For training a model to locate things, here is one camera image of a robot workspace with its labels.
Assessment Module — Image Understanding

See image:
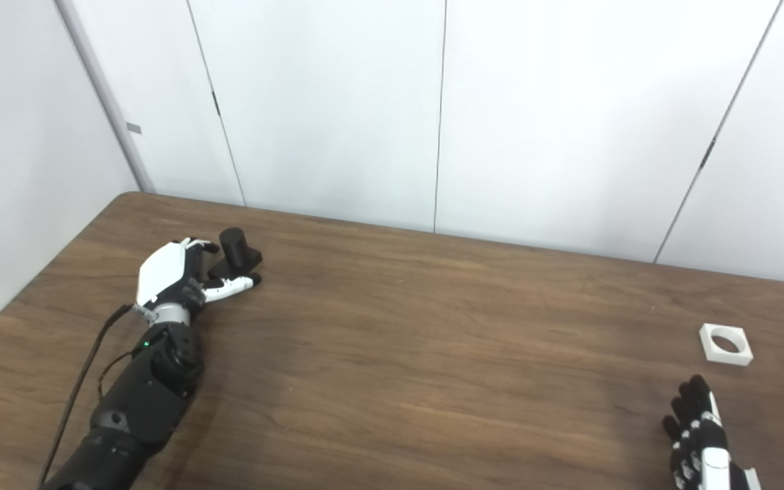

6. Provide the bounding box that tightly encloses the grey wall corner post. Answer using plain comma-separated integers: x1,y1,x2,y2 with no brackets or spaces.
55,0,156,195

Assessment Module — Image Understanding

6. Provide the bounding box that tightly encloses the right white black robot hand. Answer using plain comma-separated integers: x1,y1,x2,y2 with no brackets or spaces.
661,374,760,490

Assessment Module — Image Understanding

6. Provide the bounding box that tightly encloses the white square piece with hole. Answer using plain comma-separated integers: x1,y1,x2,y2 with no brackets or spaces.
698,323,754,367

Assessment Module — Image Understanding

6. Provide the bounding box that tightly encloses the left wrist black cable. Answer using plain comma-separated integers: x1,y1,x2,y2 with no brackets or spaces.
38,304,135,487

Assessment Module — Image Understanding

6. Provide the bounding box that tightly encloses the black peg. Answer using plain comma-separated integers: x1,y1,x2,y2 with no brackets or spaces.
207,227,263,281

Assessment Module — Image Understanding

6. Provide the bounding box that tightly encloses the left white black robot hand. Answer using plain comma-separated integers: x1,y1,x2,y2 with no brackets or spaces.
135,238,262,321

